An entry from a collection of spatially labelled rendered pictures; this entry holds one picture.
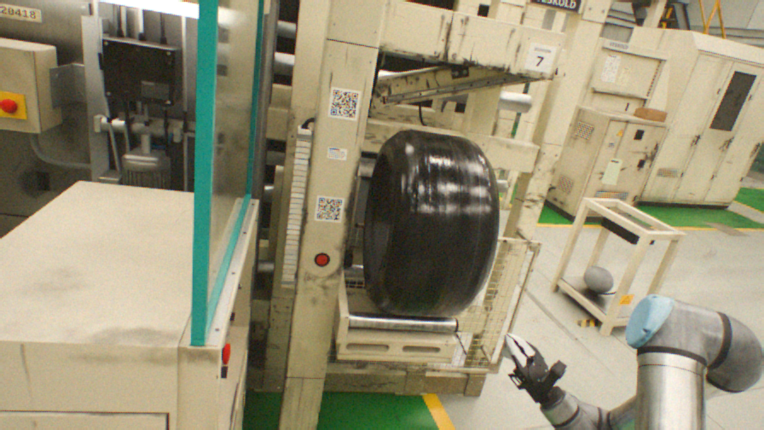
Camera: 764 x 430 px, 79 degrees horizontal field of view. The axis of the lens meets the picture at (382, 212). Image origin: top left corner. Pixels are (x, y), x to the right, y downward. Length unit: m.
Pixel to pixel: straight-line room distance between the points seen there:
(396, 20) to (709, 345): 1.10
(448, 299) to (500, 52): 0.78
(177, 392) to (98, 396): 0.10
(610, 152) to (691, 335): 4.71
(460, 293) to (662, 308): 0.47
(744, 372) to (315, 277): 1.01
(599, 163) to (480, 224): 4.48
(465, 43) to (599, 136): 4.13
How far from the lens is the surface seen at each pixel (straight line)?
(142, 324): 0.75
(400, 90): 1.62
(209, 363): 0.71
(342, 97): 1.19
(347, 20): 1.18
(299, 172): 1.25
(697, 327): 1.07
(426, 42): 1.48
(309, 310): 1.44
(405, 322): 1.41
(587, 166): 5.60
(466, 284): 1.24
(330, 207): 1.27
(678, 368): 1.03
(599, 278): 3.76
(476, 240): 1.19
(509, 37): 1.56
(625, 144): 5.79
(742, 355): 1.11
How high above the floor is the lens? 1.71
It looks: 22 degrees down
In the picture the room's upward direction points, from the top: 11 degrees clockwise
